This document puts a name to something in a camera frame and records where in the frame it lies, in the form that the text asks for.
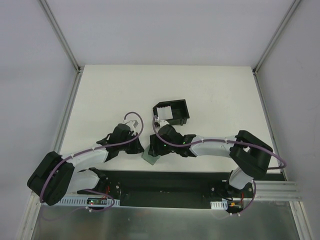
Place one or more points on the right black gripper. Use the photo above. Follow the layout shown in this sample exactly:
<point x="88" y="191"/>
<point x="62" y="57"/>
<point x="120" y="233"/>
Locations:
<point x="155" y="145"/>

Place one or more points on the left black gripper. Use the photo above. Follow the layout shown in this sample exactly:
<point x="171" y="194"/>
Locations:
<point x="133" y="145"/>

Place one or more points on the green leather card holder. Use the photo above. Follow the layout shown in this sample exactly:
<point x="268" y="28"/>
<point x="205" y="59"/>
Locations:
<point x="149" y="158"/>

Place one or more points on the black plastic card box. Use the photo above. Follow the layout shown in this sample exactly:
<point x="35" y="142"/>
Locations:
<point x="175" y="112"/>

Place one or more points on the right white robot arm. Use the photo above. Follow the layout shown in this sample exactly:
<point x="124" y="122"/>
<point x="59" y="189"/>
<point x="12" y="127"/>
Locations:
<point x="251" y="154"/>

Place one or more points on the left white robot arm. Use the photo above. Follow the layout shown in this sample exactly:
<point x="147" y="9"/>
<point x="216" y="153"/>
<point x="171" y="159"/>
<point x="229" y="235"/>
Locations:
<point x="58" y="175"/>

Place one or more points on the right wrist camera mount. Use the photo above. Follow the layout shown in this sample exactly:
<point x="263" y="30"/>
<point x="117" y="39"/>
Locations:
<point x="161" y="123"/>

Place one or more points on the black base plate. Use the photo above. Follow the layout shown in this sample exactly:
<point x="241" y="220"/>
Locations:
<point x="154" y="189"/>

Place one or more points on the right white cable duct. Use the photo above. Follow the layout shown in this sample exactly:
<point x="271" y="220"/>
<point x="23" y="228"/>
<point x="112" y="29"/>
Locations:
<point x="219" y="205"/>

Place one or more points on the white cable duct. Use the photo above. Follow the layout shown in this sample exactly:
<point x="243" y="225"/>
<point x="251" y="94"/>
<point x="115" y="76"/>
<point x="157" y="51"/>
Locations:
<point x="84" y="201"/>
<point x="219" y="205"/>

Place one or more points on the left white cable duct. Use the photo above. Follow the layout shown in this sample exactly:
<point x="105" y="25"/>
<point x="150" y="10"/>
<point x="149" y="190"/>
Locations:
<point x="84" y="201"/>

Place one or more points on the left aluminium frame post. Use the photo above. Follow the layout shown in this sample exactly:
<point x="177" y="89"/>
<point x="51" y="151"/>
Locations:
<point x="59" y="34"/>

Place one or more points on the aluminium frame post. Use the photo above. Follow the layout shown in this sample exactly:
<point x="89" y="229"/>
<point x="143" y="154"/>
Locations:
<point x="277" y="34"/>
<point x="59" y="34"/>

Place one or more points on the aluminium front rail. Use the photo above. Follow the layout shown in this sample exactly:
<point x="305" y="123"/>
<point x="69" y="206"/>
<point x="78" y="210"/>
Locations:
<point x="285" y="191"/>

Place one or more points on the right aluminium frame post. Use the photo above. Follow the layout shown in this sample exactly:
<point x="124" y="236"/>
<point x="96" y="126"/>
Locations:
<point x="277" y="34"/>

